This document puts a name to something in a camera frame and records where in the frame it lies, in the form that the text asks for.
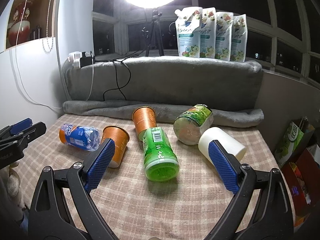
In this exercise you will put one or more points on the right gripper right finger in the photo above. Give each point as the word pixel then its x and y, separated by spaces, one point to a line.
pixel 272 217

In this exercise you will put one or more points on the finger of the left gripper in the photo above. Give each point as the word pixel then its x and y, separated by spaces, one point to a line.
pixel 20 126
pixel 25 136

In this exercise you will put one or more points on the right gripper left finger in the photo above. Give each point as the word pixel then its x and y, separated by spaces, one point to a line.
pixel 49 216

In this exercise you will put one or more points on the orange cup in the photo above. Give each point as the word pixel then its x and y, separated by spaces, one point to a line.
pixel 120 138
pixel 143 117

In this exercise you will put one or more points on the orange cup beside blue bottle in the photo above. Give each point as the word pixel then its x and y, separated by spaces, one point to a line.
pixel 120 138

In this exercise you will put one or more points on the red bag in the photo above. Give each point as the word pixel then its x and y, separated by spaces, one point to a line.
pixel 302 177

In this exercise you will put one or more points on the green paper bag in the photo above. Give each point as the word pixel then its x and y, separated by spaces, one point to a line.
pixel 294 140

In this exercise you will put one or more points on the white power strip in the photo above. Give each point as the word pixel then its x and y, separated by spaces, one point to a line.
pixel 74 58

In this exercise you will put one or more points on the red white ceramic pot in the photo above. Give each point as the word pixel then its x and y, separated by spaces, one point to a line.
pixel 20 28

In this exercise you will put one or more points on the checkered beige table cloth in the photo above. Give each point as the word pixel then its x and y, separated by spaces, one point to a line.
pixel 102 178

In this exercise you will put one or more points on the green tea bottle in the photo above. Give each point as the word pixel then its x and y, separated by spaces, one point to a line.
pixel 160 162

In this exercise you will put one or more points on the clear bottle green label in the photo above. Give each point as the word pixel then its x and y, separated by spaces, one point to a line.
pixel 190 125

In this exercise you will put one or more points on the grey plush blanket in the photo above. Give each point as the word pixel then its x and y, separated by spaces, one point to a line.
pixel 168 84

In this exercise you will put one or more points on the black tripod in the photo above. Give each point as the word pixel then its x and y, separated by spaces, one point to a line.
pixel 154 34

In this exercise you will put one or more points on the white refill pouch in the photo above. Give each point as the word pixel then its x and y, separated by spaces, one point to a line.
pixel 224 23
pixel 208 33
pixel 239 38
pixel 188 25

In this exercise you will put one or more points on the wooden wall shelf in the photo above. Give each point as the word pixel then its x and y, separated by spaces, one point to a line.
pixel 41 19

